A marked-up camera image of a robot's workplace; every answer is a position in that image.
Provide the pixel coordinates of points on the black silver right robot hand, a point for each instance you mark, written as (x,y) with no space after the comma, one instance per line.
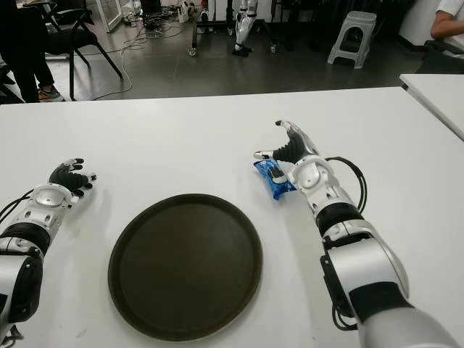
(293,148)

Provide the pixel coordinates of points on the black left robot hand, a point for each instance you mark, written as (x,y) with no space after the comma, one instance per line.
(69,177)

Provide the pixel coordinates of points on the blue Oreo packet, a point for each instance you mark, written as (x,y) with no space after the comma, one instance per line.
(279,188)

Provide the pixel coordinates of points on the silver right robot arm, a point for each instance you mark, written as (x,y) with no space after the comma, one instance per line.
(362,264)

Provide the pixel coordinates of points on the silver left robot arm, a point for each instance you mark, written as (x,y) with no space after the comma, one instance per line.
(21,282)

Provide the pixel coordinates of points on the black folding chair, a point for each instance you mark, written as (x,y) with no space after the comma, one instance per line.
(78,38)
(5,81)

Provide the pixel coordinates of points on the white humanoid robot leg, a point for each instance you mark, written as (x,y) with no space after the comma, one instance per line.
(242,25)

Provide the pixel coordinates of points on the standing person in black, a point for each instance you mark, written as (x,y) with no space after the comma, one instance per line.
(21,43)

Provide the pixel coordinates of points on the grey plastic stool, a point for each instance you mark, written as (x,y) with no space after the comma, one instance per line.
(359,20)

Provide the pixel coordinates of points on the round dark brown tray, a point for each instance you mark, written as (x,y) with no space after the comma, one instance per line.
(185,268)

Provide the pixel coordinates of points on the white side table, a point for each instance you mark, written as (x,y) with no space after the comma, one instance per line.
(435,90)

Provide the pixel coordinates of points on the white framed panel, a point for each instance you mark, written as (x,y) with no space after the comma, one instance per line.
(112,16)

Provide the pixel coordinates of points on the black office chair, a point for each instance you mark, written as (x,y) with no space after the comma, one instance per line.
(440,54)

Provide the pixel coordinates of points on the white upright plastic holder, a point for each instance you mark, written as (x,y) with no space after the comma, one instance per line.
(184,12)

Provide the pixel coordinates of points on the seated person in white shirt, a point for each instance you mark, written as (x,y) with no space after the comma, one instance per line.
(449,14)

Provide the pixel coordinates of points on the black wheeled metal frame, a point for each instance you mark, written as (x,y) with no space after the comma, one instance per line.
(194,32)

